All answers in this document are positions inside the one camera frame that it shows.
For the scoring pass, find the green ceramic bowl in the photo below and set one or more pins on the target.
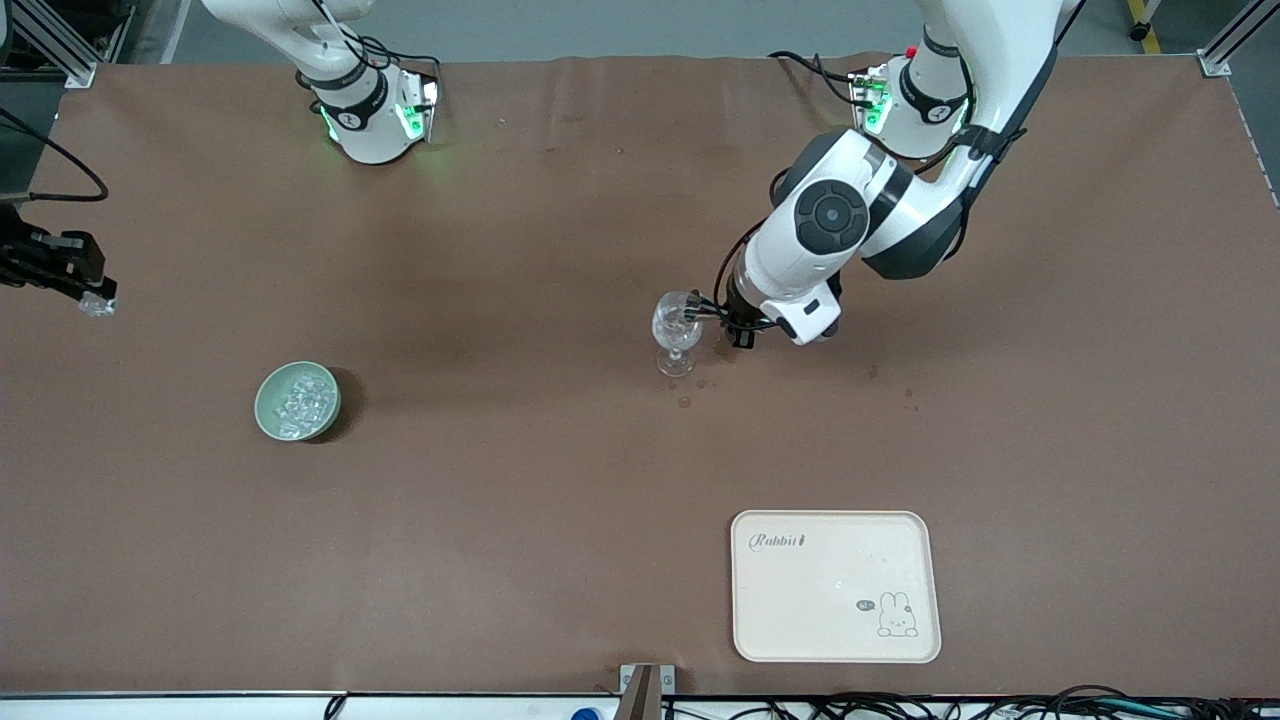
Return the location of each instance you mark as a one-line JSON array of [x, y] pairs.
[[263, 405]]

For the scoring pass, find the metal bracket with post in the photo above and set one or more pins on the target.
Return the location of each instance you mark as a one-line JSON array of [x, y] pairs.
[[645, 695]]

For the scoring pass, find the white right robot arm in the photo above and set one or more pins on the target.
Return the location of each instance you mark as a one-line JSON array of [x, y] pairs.
[[370, 120]]

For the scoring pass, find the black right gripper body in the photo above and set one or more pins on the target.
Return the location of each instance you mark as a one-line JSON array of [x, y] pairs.
[[40, 258]]

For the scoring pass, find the clear stemmed wine glass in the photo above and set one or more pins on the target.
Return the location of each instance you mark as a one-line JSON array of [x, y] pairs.
[[674, 335]]

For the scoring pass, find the cream tray with rabbit print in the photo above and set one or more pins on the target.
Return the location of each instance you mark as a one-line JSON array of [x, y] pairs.
[[835, 585]]

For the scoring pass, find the clear ice cube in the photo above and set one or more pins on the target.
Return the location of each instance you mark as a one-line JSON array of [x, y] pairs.
[[99, 306]]

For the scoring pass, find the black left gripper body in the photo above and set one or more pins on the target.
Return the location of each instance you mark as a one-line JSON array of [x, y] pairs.
[[738, 298]]

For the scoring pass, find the heap of clear ice cubes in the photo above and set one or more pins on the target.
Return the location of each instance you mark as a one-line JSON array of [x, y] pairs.
[[303, 403]]

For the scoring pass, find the small steel jigger cup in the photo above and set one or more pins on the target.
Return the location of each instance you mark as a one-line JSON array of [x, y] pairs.
[[694, 307]]

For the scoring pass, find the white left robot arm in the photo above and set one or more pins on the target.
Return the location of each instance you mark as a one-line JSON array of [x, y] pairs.
[[830, 215]]

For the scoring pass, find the aluminium frame profile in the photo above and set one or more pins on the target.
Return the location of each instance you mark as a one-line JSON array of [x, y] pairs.
[[1235, 35], [60, 45]]

